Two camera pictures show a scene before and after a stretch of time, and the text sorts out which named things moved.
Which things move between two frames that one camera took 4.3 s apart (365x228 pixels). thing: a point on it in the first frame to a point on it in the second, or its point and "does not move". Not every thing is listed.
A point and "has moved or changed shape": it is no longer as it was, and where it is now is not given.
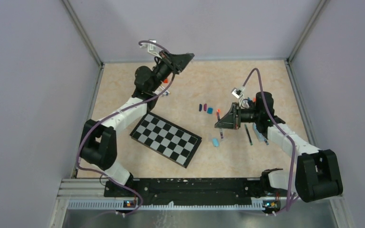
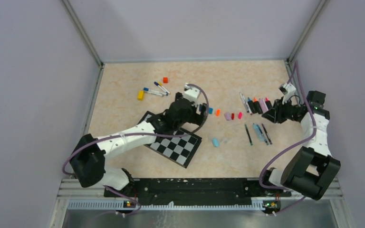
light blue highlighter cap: [216, 142] does not move
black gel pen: [248, 135] does not move
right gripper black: [228, 121] to [276, 115]
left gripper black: [177, 62] to [195, 117]
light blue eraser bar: [259, 135] does not move
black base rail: [183, 192] does not move
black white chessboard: [174, 142] does not move
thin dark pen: [218, 116] has moved or changed shape
